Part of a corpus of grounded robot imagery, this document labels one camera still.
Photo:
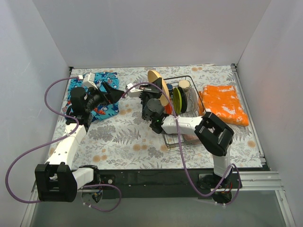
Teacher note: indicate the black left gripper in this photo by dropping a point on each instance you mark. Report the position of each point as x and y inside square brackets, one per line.
[102, 94]

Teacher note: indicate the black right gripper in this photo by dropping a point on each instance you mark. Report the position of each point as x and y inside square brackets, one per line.
[151, 88]

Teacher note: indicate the yellow round plate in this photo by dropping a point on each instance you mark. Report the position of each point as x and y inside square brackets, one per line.
[155, 78]

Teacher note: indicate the dark blue mug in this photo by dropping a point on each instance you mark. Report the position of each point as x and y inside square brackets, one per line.
[170, 89]

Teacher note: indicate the beige brown ceramic cup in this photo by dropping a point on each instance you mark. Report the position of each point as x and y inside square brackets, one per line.
[183, 85]

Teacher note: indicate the black wire dish rack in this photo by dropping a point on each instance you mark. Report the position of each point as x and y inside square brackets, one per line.
[184, 113]

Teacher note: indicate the black round plate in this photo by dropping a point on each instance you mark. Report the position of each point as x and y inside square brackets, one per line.
[183, 100]

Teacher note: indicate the lime green round plate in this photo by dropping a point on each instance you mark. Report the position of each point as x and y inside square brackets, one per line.
[177, 102]

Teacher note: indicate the pink patterned bowl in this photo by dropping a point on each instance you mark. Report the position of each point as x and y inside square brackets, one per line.
[191, 139]

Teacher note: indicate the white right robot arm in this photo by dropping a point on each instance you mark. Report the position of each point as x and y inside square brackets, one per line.
[215, 135]

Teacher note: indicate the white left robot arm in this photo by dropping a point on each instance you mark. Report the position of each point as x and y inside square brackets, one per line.
[55, 180]

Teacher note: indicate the floral patterned table mat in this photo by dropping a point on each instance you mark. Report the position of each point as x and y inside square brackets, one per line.
[126, 141]

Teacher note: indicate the orange white folded cloth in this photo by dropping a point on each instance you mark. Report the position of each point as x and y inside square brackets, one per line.
[223, 101]

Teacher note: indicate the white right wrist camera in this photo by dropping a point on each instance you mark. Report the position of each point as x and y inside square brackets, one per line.
[134, 92]

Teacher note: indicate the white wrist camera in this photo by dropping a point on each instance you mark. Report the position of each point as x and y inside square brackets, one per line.
[134, 92]
[88, 80]

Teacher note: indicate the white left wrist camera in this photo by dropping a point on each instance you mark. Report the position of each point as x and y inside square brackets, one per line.
[88, 80]

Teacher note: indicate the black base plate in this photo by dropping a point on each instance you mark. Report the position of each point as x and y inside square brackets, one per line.
[163, 183]

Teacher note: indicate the aluminium frame rail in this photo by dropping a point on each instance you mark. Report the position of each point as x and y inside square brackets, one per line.
[261, 181]

